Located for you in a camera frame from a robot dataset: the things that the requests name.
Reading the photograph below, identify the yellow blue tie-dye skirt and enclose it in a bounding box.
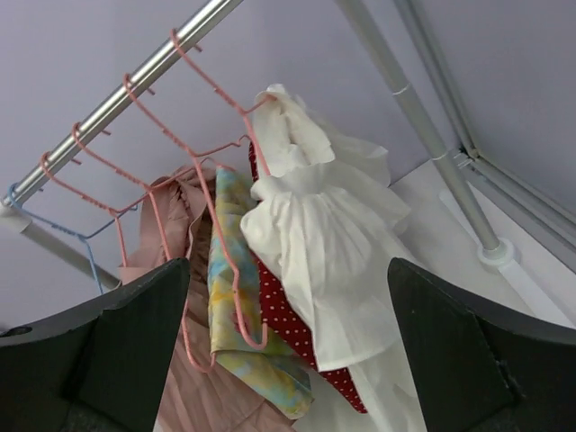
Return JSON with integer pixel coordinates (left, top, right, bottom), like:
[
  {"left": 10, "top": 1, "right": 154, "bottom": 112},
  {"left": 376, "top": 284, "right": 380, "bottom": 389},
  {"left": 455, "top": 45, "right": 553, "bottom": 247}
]
[{"left": 208, "top": 167, "right": 313, "bottom": 420}]

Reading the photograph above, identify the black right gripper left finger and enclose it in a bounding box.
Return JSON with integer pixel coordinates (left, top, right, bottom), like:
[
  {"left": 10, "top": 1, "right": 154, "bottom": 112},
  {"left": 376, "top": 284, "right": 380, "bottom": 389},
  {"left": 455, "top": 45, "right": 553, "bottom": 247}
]
[{"left": 1, "top": 258, "right": 190, "bottom": 431}]

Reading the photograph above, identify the pink hanger of white skirt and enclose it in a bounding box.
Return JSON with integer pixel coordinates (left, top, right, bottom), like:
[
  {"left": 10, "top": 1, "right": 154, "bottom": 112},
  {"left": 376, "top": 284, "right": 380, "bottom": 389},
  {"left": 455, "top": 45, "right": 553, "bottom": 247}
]
[{"left": 169, "top": 29, "right": 276, "bottom": 176}]

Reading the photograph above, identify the pink hanger of red skirt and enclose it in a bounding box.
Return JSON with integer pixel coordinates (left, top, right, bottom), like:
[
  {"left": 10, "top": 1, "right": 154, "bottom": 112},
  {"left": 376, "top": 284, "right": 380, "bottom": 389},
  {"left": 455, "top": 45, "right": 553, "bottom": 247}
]
[{"left": 122, "top": 73, "right": 269, "bottom": 351}]

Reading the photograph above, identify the white metal clothes rack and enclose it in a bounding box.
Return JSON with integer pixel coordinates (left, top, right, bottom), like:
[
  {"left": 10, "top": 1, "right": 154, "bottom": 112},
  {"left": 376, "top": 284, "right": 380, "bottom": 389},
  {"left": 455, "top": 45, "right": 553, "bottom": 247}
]
[{"left": 0, "top": 0, "right": 559, "bottom": 316}]

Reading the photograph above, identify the blue wire hanger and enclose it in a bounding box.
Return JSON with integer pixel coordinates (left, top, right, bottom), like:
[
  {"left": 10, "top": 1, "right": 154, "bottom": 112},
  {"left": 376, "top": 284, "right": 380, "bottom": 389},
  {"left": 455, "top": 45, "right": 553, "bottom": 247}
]
[{"left": 7, "top": 184, "right": 122, "bottom": 294}]

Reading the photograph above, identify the red polka dot skirt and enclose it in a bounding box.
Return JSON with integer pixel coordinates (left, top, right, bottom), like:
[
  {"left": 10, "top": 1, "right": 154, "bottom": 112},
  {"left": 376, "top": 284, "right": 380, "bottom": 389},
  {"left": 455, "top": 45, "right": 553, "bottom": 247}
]
[{"left": 247, "top": 139, "right": 369, "bottom": 415}]

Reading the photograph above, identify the pink hanger of tie-dye skirt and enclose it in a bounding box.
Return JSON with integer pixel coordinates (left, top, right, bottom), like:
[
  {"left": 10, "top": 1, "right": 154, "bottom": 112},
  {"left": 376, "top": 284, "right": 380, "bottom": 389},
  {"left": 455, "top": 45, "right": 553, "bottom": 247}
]
[{"left": 71, "top": 122, "right": 239, "bottom": 374}]

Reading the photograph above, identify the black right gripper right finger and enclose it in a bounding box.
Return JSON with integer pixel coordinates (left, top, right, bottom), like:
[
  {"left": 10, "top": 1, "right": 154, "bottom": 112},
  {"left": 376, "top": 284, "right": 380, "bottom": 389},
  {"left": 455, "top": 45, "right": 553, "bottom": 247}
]
[{"left": 388, "top": 257, "right": 575, "bottom": 431}]

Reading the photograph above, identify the pink pleated skirt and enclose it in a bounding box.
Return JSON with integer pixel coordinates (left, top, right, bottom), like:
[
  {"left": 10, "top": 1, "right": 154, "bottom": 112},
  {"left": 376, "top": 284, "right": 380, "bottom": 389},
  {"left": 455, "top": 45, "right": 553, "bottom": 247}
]
[{"left": 120, "top": 166, "right": 293, "bottom": 432}]

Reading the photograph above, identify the white ruffled skirt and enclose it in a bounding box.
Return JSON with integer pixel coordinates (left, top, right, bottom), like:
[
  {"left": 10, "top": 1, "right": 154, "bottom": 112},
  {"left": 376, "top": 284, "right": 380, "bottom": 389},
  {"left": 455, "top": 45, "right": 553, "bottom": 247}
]
[{"left": 240, "top": 84, "right": 418, "bottom": 431}]

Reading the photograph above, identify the aluminium corner frame right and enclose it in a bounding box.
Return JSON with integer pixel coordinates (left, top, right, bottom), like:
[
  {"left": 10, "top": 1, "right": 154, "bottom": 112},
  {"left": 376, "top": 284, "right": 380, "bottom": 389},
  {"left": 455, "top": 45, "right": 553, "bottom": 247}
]
[{"left": 395, "top": 1, "right": 575, "bottom": 270}]

